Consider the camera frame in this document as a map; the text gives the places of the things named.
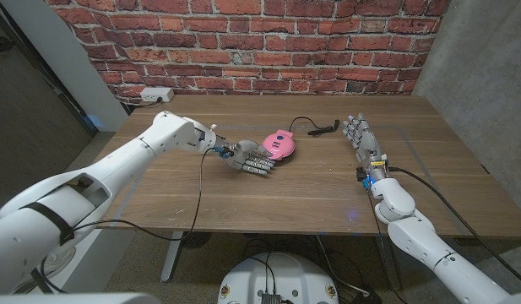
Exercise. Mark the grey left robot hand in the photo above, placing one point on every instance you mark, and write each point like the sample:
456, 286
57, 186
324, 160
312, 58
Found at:
247, 154

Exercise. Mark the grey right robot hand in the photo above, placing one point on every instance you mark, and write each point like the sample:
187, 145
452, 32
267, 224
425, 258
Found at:
367, 145

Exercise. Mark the pink mini sandwich press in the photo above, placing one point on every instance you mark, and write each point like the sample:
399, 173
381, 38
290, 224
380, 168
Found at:
282, 142

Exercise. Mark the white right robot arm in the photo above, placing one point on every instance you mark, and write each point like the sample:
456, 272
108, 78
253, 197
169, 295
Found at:
420, 245

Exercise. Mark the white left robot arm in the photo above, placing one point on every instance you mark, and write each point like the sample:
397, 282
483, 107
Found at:
116, 169

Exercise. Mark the white power strip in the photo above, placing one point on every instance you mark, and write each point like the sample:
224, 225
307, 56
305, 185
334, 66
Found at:
156, 94

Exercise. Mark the black round floor object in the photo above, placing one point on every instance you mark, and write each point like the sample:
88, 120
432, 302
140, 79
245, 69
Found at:
197, 240

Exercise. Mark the red brick print backdrop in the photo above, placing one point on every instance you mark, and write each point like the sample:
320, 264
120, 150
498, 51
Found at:
264, 42

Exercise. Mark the grey metal table leg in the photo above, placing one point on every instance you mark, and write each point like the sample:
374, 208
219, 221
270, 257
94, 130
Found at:
391, 266
172, 253

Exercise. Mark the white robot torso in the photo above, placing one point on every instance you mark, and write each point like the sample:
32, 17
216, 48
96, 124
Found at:
281, 278

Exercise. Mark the black floor adapter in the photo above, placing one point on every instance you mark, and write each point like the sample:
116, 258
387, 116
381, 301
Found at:
365, 299

